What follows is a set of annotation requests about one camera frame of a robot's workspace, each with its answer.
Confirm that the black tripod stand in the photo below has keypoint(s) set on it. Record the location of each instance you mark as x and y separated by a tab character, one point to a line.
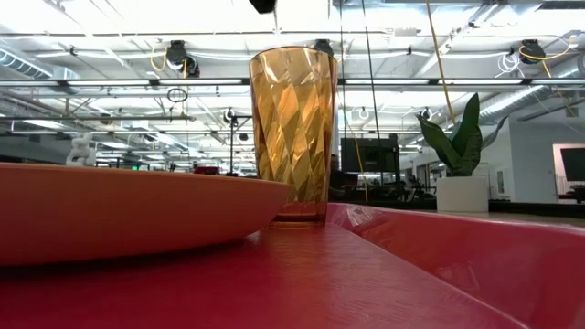
231	141

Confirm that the red plastic serving tray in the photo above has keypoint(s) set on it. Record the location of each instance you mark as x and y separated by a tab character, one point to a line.
365	283

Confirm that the dark wall screen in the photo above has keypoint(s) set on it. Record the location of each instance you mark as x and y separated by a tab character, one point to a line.
573	163

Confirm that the red tool cart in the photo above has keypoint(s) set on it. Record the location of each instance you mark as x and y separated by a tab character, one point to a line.
206	170

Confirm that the amber faceted plastic cup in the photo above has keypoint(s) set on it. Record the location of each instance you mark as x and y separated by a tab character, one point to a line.
292	137

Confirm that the white humanoid robot figure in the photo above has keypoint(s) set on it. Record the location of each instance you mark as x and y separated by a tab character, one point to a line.
81	151

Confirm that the black equipment cabinet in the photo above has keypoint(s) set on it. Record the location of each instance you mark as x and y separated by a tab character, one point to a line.
370	157

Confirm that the white square planter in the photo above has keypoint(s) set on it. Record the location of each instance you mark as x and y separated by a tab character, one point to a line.
461	194

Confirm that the green snake plant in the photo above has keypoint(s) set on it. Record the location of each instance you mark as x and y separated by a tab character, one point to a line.
464	146

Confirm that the orange round plate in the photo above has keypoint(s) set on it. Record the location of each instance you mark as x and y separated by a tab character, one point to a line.
128	215

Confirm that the silver ventilation duct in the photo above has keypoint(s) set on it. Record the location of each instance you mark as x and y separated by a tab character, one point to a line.
512	102
23	64

